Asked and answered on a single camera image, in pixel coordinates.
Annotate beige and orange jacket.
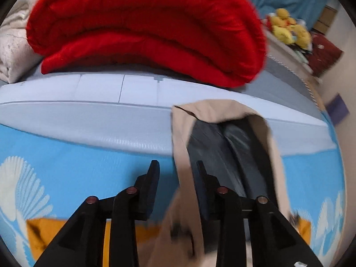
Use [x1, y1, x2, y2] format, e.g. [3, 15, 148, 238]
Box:
[27, 100, 320, 266]

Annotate blue white patterned bed sheet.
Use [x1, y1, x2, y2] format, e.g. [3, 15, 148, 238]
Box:
[1, 71, 345, 266]

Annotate purple box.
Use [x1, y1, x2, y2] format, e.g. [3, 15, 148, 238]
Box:
[326, 93, 349, 126]

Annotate red folded blanket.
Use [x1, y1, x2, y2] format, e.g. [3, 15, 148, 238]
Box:
[26, 0, 266, 88]

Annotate dark red bag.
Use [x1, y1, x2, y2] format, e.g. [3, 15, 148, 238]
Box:
[307, 32, 343, 77]

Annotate yellow plush toys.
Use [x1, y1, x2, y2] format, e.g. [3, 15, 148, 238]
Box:
[265, 8, 312, 51]

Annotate cream folded blanket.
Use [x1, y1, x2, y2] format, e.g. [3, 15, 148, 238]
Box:
[0, 0, 42, 84]

